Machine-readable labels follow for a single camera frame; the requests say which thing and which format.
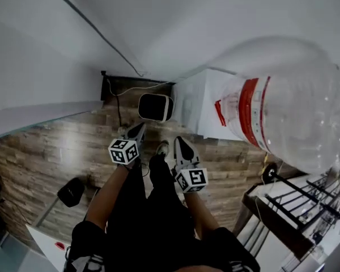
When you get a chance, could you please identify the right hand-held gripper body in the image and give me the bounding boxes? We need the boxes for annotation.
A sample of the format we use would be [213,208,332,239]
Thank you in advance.
[173,136,209,194]

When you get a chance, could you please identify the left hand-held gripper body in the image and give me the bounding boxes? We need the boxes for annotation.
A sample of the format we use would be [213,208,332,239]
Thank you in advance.
[108,122,147,170]

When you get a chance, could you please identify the clear plastic container red label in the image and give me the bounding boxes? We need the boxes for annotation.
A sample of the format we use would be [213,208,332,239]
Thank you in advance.
[209,36,340,179]

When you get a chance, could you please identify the person's left forearm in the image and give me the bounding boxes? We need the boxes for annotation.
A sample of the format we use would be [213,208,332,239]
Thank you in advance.
[84,163,137,232]

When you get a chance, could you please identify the person's right forearm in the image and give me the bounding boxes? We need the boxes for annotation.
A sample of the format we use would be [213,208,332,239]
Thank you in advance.
[184,190,221,232]

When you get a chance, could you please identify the wooden floor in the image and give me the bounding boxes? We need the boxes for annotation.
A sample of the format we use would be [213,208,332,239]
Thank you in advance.
[0,79,309,248]

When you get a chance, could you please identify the person's grey shoe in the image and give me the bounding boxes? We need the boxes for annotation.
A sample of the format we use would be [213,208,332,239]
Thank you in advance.
[155,140,170,158]

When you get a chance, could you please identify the person's black trousers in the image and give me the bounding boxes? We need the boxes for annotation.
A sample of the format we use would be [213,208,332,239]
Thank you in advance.
[106,154,196,242]

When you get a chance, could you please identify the white bin black inside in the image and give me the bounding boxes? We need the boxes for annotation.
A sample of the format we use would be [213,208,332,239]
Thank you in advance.
[137,92,175,124]

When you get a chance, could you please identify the white cabinet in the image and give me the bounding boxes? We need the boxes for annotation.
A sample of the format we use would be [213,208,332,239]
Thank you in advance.
[172,67,244,142]

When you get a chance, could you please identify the black rounded box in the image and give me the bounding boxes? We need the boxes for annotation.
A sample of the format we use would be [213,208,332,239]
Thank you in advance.
[57,176,86,209]

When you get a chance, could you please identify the black wheel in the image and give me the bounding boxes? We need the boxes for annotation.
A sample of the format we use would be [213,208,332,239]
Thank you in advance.
[264,164,279,181]

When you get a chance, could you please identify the person's black shirt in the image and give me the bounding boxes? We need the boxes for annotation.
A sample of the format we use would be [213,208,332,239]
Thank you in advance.
[64,219,261,272]

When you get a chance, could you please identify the brown wooden stand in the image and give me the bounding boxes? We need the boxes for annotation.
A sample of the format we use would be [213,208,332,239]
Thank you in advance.
[231,183,316,262]

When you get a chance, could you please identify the white table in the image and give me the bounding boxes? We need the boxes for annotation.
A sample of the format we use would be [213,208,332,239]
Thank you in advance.
[24,224,74,272]

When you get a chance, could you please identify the black cable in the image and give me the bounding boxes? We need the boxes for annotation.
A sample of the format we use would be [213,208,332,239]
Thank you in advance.
[115,94,125,126]

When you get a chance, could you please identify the white cable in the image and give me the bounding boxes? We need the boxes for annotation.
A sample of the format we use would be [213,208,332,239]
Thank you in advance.
[105,77,172,96]

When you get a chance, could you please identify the yellow cord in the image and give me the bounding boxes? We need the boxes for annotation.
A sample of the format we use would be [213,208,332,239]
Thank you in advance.
[257,151,270,187]

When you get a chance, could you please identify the grey wall conduit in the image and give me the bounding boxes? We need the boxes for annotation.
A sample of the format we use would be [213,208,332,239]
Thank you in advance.
[44,0,150,78]

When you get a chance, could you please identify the black wire rack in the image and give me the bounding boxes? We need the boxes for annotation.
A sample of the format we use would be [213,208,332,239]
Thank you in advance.
[265,170,340,233]

